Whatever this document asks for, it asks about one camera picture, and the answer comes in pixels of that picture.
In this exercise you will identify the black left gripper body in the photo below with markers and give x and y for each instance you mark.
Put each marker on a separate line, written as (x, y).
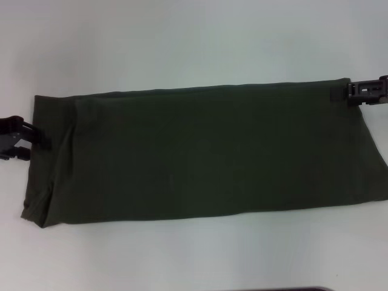
(9, 136)

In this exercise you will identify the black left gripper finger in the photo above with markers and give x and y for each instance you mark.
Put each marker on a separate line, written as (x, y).
(22, 153)
(38, 136)

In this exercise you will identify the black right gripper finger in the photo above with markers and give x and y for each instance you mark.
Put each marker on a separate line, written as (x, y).
(368, 91)

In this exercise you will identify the dark green FREE T-shirt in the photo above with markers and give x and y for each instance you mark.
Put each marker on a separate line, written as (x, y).
(197, 151)

